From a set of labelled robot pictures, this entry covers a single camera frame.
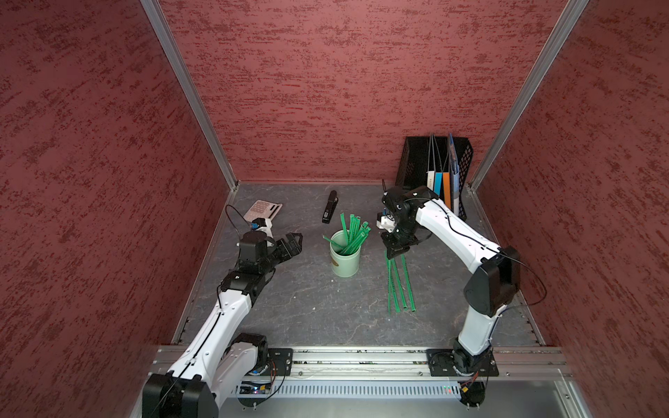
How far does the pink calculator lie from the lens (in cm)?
109

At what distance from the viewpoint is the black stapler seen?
1.08m

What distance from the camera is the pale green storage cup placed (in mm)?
829

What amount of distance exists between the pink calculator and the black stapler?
20 cm

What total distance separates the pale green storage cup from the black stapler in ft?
0.65

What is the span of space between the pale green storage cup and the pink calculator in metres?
0.34
